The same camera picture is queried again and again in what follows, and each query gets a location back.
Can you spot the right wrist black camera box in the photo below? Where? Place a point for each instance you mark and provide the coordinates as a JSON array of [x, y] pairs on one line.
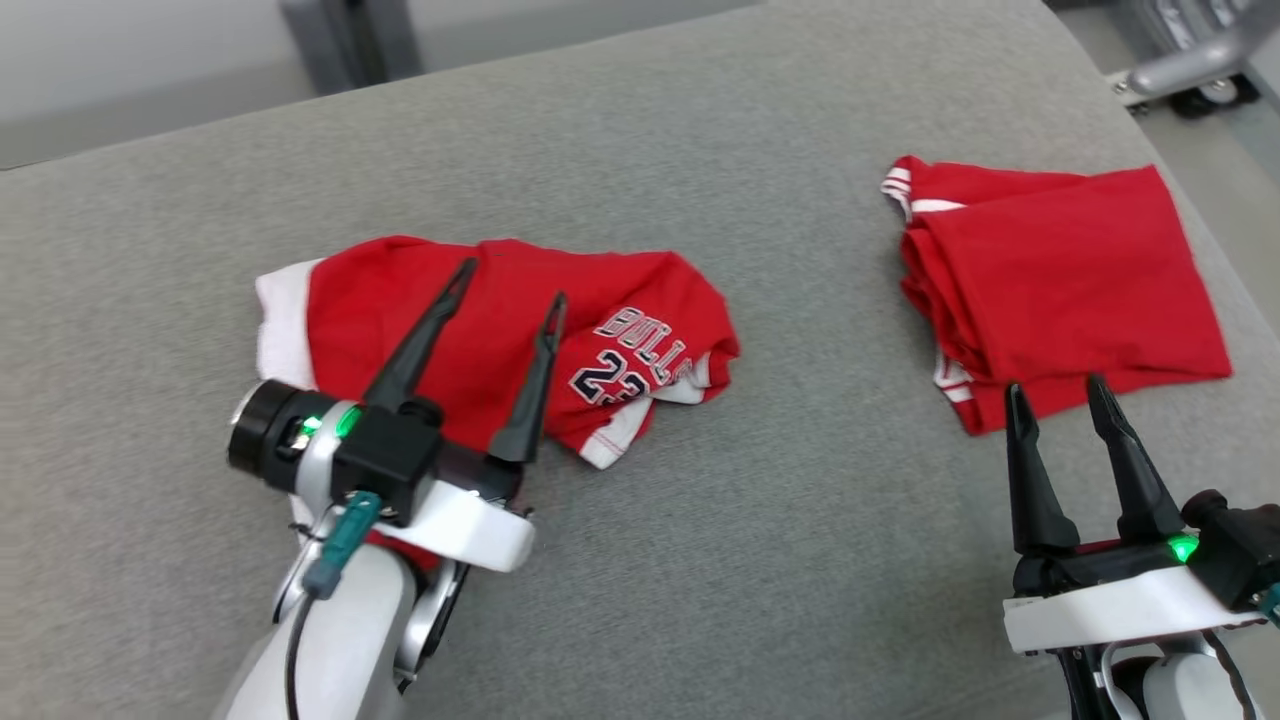
[[1245, 545]]

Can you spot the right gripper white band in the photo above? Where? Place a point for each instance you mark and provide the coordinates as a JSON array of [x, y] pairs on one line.
[[1110, 610]]

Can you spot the grey metal partition post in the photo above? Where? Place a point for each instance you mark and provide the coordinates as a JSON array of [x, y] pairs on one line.
[[350, 40]]

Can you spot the red shorts with white trim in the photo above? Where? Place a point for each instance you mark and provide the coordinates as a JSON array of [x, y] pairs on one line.
[[600, 290]]

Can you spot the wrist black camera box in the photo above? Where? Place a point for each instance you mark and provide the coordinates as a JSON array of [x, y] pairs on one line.
[[385, 460], [1245, 545]]

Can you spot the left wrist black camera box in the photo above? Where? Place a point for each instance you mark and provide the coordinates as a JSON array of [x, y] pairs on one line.
[[385, 460]]

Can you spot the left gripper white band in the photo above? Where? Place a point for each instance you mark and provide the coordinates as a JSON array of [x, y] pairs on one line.
[[470, 525]]

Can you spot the red white number 23 jersey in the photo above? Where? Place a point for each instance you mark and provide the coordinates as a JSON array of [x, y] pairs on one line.
[[1060, 280]]

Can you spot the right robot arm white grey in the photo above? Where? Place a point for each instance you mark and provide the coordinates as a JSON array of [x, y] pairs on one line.
[[1180, 690]]

